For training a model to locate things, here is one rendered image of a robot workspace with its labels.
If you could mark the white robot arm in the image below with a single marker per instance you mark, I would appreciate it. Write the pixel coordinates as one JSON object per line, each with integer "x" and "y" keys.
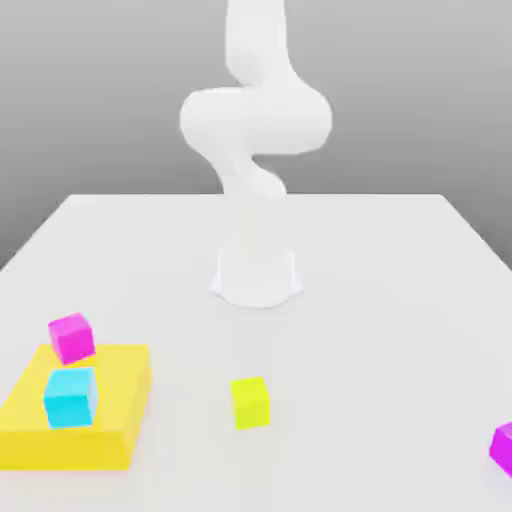
{"x": 256, "y": 120}

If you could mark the small lime yellow cube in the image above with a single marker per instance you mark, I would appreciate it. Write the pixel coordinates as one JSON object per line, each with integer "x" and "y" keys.
{"x": 251, "y": 404}

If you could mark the small magenta cube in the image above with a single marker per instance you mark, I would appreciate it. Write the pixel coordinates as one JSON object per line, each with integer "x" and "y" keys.
{"x": 503, "y": 447}
{"x": 72, "y": 339}

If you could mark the small cyan cube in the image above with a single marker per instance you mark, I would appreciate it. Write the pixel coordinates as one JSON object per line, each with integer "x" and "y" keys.
{"x": 68, "y": 400}

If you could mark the large yellow box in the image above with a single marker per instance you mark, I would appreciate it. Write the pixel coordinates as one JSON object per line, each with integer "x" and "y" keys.
{"x": 120, "y": 384}

